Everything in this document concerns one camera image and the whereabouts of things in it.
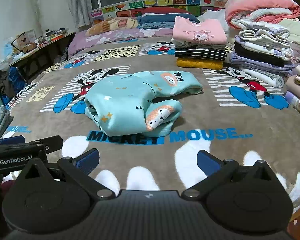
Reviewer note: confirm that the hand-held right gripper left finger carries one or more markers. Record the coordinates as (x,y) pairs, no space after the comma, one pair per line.
(88,161)

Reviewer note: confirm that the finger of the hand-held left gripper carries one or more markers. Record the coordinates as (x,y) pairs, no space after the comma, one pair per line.
(53,142)
(12,139)

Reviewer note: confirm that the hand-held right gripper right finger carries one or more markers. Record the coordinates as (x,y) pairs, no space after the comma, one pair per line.
(208,163)

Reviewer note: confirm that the teal patterned sweatshirt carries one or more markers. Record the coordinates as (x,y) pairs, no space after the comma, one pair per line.
(130,100)

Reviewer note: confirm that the dark clothes pile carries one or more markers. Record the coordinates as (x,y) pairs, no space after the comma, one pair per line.
(2,82)

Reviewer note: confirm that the stack of white purple clothes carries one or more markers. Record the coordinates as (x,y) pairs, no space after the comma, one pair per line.
(262,52)

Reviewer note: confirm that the grey folded cloth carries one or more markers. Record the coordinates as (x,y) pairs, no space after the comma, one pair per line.
(0,122)

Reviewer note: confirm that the person's dark maroon clothing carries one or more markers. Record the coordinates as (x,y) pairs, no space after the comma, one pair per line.
(7,186)

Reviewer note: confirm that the brown cartoon mouse blanket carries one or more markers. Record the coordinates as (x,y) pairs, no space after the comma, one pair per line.
(202,120)

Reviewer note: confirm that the blue bag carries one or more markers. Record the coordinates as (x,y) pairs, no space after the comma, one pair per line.
(17,80)

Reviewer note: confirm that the dark wooden desk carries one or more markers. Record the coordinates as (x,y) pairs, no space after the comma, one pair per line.
(45,55)

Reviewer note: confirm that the yellow folded sweater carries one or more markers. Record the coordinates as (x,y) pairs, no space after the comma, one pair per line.
(200,64)

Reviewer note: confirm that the cartoon printed box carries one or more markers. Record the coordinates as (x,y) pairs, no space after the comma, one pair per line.
(27,40)

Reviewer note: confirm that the black white striped folded garment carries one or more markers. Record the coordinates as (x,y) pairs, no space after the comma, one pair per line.
(200,53)

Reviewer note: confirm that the pink folded top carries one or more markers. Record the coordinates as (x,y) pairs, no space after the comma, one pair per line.
(200,31)

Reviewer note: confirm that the grey curtain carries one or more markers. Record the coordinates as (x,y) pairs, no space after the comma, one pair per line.
(82,2)

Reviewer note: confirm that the white cloth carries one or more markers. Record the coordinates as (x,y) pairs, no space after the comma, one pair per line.
(215,17)

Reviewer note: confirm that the blue folded blanket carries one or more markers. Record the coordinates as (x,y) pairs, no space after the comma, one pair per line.
(160,21)

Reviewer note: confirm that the beige quilt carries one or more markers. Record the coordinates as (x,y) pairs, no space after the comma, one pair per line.
(297,33)

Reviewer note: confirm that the red folded blanket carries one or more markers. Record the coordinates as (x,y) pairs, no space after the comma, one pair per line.
(165,10)

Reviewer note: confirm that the colourful picture headboard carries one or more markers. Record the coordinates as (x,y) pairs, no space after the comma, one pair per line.
(140,6)

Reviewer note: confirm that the pink quilt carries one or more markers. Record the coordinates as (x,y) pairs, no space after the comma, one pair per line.
(262,5)

